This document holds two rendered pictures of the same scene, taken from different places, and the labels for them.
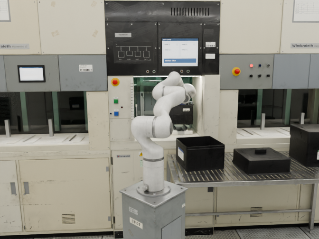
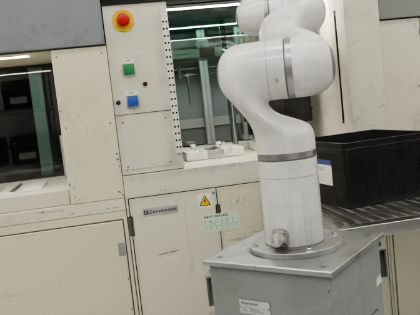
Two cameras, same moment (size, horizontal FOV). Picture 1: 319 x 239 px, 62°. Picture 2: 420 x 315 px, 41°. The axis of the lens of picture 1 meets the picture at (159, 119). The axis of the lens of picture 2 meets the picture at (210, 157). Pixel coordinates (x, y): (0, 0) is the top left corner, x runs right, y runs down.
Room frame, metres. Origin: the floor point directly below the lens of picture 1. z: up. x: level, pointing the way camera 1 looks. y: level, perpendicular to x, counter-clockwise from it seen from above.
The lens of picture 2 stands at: (0.30, 0.31, 1.08)
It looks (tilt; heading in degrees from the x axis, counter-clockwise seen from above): 6 degrees down; 354
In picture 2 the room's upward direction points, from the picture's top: 6 degrees counter-clockwise
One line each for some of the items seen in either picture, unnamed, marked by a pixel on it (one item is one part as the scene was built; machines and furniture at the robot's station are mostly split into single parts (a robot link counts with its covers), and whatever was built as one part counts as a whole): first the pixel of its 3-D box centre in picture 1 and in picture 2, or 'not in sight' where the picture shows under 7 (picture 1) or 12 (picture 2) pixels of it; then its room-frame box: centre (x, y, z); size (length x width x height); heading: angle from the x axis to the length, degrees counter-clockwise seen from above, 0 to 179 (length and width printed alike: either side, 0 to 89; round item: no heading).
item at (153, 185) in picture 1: (153, 173); (290, 202); (1.43, 0.04, 0.85); 0.19 x 0.19 x 0.18
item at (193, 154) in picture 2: not in sight; (210, 150); (2.42, 0.08, 0.89); 0.22 x 0.21 x 0.04; 3
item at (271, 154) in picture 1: (260, 158); not in sight; (1.78, -0.70, 0.83); 0.29 x 0.29 x 0.13; 5
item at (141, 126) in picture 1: (147, 137); (265, 100); (1.44, 0.07, 1.07); 0.19 x 0.12 x 0.24; 73
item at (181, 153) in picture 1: (199, 152); (362, 165); (1.85, -0.28, 0.85); 0.28 x 0.28 x 0.17; 12
